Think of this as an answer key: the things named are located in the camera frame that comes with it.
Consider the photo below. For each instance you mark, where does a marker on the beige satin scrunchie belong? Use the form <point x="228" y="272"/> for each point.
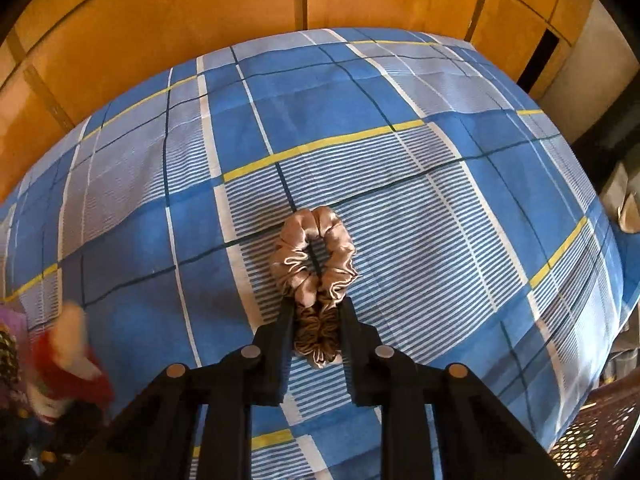
<point x="330" y="240"/>

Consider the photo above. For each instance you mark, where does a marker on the leopard print scrunchie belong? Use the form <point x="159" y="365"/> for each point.
<point x="7" y="360"/>

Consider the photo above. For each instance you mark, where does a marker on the blue plaid bedsheet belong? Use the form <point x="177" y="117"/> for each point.
<point x="400" y="185"/>

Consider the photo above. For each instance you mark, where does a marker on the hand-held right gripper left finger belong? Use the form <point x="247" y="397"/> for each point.
<point x="282" y="340"/>

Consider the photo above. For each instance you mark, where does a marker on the red plush doll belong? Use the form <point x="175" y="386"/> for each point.
<point x="75" y="380"/>

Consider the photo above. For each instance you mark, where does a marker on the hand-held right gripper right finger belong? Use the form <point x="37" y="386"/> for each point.
<point x="357" y="360"/>

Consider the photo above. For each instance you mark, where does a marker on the beige cloth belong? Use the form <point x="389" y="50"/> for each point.
<point x="622" y="200"/>

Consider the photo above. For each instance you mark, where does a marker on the wooden wardrobe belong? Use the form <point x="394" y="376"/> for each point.
<point x="250" y="0"/>

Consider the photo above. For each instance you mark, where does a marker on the purple tissue box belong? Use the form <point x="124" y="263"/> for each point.
<point x="10" y="320"/>

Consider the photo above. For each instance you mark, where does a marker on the brown perforated basket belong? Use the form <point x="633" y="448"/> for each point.
<point x="600" y="430"/>

